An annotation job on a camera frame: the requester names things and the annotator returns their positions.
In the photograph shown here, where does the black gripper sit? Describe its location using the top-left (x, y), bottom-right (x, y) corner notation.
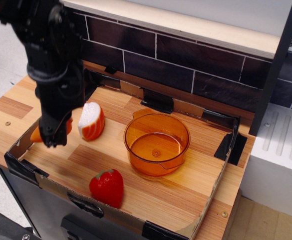
top-left (35, 62), bottom-right (84, 148)

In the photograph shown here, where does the orange toy carrot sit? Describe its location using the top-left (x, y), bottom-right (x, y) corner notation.
top-left (30, 117), bottom-right (73, 143)

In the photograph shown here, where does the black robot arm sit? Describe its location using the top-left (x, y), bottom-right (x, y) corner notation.
top-left (0, 0), bottom-right (84, 148)

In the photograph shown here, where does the cardboard fence with black tape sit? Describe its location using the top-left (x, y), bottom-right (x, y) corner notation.
top-left (5, 72), bottom-right (251, 240)

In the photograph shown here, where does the transparent orange plastic pot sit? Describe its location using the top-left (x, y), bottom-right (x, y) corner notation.
top-left (124, 109), bottom-right (191, 177)

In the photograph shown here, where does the white orange toy sushi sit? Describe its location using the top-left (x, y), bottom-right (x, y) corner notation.
top-left (77, 102), bottom-right (105, 141)

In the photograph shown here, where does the red toy strawberry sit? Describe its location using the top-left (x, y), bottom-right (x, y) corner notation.
top-left (89, 169), bottom-right (124, 209)

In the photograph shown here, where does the dark tile backsplash panel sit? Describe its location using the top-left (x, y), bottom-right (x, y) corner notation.
top-left (68, 4), bottom-right (292, 113)

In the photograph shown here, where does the white ribbed sink block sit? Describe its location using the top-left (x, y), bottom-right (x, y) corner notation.
top-left (240, 103), bottom-right (292, 216)

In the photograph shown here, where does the black vertical frame post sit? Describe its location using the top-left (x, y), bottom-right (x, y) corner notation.
top-left (249, 6), bottom-right (292, 136)

